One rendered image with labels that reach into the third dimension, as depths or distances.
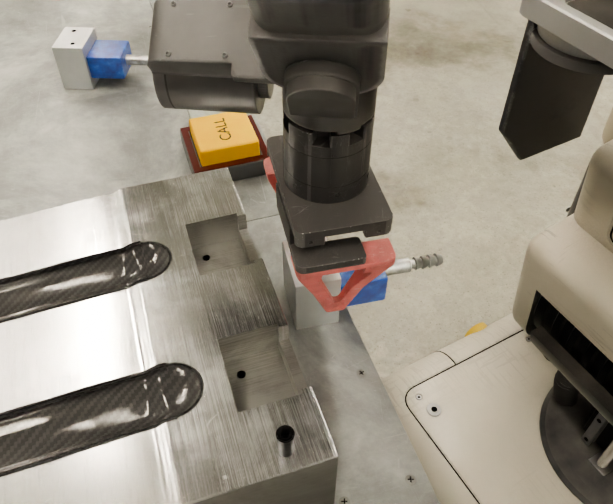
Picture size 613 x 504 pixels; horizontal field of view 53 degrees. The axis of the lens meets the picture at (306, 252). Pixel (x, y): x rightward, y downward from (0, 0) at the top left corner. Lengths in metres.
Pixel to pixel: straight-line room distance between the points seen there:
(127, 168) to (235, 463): 0.40
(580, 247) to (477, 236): 1.16
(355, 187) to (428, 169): 1.55
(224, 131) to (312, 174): 0.26
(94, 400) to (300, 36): 0.24
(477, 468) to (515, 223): 0.94
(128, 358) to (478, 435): 0.76
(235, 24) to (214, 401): 0.21
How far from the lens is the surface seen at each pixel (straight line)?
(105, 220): 0.49
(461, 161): 2.00
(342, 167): 0.39
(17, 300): 0.47
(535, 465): 1.08
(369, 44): 0.27
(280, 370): 0.41
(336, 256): 0.40
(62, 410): 0.40
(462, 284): 1.63
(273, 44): 0.27
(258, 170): 0.64
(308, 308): 0.49
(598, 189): 0.59
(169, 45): 0.35
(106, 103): 0.78
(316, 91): 0.28
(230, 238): 0.49
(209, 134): 0.64
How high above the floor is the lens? 1.21
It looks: 47 degrees down
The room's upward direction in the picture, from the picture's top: straight up
